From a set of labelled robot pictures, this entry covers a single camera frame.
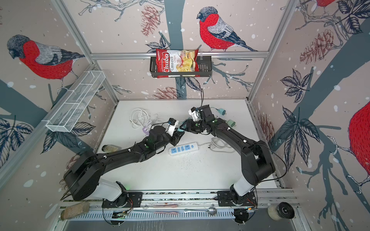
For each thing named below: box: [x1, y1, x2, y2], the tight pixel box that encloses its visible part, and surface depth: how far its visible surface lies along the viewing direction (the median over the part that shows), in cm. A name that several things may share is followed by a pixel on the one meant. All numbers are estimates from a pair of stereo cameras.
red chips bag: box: [156, 48, 201, 79], surface depth 90 cm
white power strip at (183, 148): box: [168, 141, 199, 156], surface depth 92 cm
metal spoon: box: [183, 206, 218, 216], surface depth 72 cm
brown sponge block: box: [60, 201, 90, 220], surface depth 69 cm
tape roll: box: [267, 201, 295, 221], surface depth 63 cm
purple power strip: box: [142, 126, 150, 136], surface depth 101 cm
